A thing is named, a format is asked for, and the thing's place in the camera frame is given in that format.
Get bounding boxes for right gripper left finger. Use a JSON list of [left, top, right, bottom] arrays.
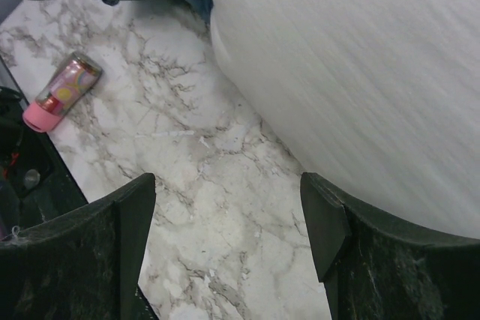
[[1, 173, 156, 319]]

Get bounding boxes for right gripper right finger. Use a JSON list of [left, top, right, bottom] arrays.
[[300, 172, 479, 319]]

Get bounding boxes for blue patterned pillowcase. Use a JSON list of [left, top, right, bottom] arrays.
[[185, 0, 213, 25]]

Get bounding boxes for white pillow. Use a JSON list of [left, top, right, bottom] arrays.
[[211, 0, 479, 238]]

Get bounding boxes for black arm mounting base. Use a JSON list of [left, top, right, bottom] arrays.
[[1, 62, 88, 240]]

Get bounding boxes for pink capped small bottle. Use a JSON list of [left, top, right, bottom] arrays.
[[22, 51, 103, 133]]

